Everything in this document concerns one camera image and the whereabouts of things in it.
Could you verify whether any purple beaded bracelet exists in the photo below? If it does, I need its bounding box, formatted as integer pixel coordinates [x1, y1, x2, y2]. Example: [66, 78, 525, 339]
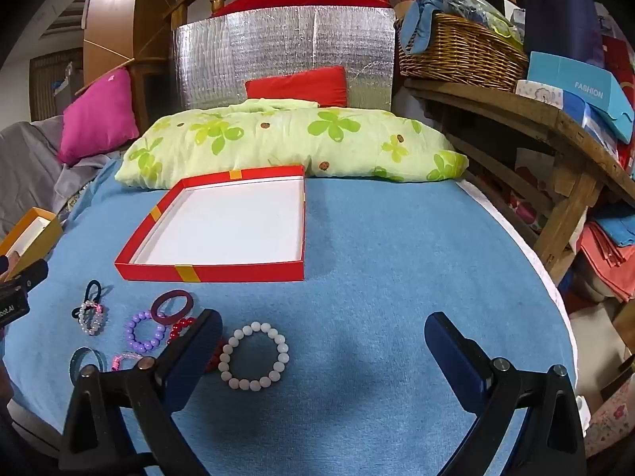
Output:
[125, 310, 167, 353]

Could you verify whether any red beaded bracelet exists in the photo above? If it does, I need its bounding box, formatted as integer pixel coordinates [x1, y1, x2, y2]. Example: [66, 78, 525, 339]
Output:
[166, 316, 226, 372]

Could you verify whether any silver foil insulation mat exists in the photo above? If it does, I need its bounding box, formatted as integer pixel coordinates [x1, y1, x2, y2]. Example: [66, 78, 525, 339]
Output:
[171, 5, 398, 112]

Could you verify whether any black hair tie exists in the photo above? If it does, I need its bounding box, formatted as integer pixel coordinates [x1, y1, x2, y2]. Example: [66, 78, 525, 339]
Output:
[72, 280, 102, 321]

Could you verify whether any grey cloth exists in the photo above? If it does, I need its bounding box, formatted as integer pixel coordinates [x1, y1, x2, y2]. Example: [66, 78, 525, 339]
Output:
[0, 115, 120, 253]

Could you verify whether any pink spiral hair tie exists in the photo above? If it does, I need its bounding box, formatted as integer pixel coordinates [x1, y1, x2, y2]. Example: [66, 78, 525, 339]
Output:
[110, 351, 150, 372]

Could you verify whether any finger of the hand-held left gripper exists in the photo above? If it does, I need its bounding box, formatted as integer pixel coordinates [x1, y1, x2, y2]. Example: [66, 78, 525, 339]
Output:
[7, 259, 49, 291]

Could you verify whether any maroon bangle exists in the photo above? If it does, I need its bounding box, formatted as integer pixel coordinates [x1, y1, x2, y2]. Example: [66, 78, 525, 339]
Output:
[150, 288, 195, 319]

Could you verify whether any folded blue cloth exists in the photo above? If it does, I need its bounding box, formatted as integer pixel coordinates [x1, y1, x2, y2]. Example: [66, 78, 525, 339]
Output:
[593, 203, 635, 249]

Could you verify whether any white beaded bracelet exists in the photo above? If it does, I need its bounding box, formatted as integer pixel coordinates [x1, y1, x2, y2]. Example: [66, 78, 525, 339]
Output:
[218, 321, 290, 392]

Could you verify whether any clear pink beaded bracelet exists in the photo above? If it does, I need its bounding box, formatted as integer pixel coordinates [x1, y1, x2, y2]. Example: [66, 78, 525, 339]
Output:
[79, 300, 107, 336]

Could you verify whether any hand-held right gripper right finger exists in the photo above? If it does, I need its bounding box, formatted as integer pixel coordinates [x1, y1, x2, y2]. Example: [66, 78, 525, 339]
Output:
[424, 311, 589, 476]

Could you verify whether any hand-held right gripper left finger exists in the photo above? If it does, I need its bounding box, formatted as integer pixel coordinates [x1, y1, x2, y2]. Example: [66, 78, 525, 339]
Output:
[58, 309, 224, 476]

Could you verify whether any light blue cardboard box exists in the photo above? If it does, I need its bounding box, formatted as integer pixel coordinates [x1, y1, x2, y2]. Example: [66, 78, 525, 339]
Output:
[527, 51, 635, 144]

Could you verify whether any wicker basket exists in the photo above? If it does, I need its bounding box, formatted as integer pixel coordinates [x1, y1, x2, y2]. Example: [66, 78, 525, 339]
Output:
[394, 12, 529, 92]

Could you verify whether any curved wooden board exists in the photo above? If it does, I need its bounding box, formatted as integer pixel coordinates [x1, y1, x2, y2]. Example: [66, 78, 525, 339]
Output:
[82, 0, 179, 85]

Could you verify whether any dark blue bag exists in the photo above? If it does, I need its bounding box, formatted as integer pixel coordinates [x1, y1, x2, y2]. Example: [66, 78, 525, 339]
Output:
[523, 0, 606, 67]

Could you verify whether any stack of coral cloths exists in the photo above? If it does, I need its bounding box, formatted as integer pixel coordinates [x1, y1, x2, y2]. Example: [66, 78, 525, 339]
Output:
[578, 221, 635, 303]

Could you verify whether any pink pillow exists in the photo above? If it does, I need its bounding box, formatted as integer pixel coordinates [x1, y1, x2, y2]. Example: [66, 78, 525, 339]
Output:
[58, 68, 140, 165]

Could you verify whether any blue blanket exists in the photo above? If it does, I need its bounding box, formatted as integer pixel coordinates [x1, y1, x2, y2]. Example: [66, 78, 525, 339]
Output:
[7, 156, 579, 476]

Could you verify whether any silver bangle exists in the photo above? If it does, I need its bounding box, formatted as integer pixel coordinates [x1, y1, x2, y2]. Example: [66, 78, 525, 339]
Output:
[68, 346, 107, 385]

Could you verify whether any small red pillow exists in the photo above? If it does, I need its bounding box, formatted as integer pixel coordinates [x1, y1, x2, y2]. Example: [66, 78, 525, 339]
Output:
[245, 66, 348, 108]

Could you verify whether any pink floral cloth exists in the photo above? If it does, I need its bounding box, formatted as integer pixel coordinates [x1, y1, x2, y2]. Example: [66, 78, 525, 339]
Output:
[583, 387, 635, 457]

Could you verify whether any orange cardboard box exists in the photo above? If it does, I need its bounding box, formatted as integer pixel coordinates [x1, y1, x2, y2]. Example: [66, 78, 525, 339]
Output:
[0, 207, 64, 278]

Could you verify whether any small white printed box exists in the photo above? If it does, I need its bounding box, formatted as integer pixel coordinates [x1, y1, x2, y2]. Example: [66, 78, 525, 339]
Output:
[515, 79, 564, 110]

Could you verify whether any red cardboard box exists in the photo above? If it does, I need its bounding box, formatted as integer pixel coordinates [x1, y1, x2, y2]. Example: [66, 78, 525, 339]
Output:
[114, 165, 307, 283]

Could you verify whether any blue cloth in basket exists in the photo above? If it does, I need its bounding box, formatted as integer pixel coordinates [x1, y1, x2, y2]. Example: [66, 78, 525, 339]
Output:
[399, 0, 447, 55]

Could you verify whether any green floral pillow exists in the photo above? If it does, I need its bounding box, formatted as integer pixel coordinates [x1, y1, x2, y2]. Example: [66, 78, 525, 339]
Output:
[114, 99, 470, 190]

